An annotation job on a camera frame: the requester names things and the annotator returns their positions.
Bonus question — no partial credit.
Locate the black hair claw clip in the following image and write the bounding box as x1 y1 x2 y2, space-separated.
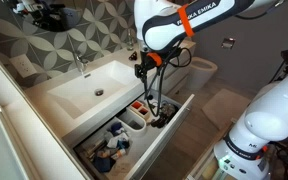
128 51 138 62

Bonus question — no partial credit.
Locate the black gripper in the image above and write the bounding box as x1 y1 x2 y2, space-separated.
134 59 151 81

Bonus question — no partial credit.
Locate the open white vanity drawer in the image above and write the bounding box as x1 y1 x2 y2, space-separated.
71 92 196 180

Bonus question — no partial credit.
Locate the black tangled hair accessory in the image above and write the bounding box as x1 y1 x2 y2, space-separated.
158 103 180 123

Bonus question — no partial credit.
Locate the chrome sink faucet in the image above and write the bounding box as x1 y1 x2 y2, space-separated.
73 51 90 75

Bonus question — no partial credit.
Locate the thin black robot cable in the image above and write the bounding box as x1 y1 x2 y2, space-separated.
143 39 193 118

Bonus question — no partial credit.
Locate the clear soap bottle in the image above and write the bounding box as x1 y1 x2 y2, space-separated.
126 28 136 52

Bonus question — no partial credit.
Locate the dark blue pouch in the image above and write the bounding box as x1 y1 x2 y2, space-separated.
93 155 117 173

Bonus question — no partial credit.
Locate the chrome toilet paper holder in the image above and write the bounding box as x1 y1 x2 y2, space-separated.
221 37 237 50

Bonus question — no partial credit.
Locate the beige divided box red inside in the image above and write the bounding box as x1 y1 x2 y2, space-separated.
127 99 152 122

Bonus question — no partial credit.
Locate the black hair band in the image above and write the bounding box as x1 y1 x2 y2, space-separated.
150 118 165 129

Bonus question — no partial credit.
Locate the closed white vanity drawer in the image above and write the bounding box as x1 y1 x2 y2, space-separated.
165 74 192 98
160 56 196 84

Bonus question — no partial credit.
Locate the blue cloth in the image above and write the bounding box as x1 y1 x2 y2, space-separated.
109 122 124 134

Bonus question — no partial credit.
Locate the white wall outlet plate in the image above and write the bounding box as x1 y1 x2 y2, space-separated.
9 54 38 79

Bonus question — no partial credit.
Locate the orange velcro strap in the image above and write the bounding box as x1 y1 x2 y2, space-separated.
177 3 196 38
147 52 163 67

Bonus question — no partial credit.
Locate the white toilet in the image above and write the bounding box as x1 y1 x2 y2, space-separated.
185 56 219 91

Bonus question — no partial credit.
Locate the beige bath mat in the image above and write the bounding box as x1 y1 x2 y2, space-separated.
202 88 252 131

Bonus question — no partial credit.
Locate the white curved organizer bin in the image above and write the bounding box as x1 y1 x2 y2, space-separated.
117 108 148 134

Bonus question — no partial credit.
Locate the orange and white tube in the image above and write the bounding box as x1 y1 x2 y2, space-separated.
111 148 127 160

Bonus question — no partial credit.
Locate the round wall mirror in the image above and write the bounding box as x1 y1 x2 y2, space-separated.
2 0 85 33

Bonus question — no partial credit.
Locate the white double sink countertop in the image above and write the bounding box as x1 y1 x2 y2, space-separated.
23 39 197 148

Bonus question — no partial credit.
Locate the white cloth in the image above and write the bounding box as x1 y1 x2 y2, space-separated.
105 131 130 149

